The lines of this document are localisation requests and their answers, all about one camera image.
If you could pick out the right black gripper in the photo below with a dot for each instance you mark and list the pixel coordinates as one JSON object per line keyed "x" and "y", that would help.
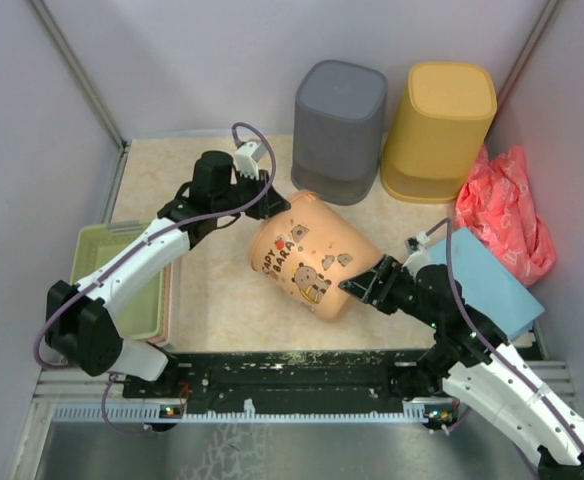
{"x": 368, "y": 287}

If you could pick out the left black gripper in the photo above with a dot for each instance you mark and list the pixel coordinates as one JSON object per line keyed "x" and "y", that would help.
{"x": 272, "y": 203}

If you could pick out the orange capybara bucket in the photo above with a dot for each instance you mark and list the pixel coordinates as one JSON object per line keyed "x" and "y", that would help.
{"x": 308, "y": 250}

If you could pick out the grey mesh bin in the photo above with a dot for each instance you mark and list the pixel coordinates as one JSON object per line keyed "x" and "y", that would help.
{"x": 338, "y": 125}

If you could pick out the blue plastic basket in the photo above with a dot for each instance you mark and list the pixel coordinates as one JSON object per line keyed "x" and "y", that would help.
{"x": 490, "y": 288}

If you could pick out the yellow mesh bin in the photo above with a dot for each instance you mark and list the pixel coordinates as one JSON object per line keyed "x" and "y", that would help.
{"x": 441, "y": 122}

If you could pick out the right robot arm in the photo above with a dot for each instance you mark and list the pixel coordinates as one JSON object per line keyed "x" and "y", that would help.
{"x": 473, "y": 361}

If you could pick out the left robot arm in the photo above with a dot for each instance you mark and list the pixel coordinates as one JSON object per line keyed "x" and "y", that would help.
{"x": 80, "y": 317}

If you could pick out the red plastic bag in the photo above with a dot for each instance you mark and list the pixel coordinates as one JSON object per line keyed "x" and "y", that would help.
{"x": 496, "y": 205}

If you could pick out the green plastic basket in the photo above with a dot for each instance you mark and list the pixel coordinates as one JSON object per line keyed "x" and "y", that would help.
{"x": 146, "y": 316}

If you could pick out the pink plastic basket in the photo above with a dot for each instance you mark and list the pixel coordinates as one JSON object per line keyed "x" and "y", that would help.
{"x": 170, "y": 304}

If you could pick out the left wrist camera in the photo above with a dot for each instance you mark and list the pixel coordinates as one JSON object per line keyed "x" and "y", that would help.
{"x": 246, "y": 159}

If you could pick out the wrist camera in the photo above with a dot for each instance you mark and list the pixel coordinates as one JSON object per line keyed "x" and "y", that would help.
{"x": 246, "y": 159}
{"x": 418, "y": 254}

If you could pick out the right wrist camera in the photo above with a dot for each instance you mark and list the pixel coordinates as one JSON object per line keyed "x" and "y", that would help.
{"x": 418, "y": 254}

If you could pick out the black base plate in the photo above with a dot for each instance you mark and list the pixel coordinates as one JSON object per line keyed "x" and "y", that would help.
{"x": 312, "y": 381}

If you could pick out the grey cable duct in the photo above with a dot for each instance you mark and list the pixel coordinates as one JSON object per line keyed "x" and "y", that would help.
{"x": 165, "y": 412}

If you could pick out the aluminium rail frame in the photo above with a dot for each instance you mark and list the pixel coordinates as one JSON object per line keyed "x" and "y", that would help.
{"x": 72, "y": 397}

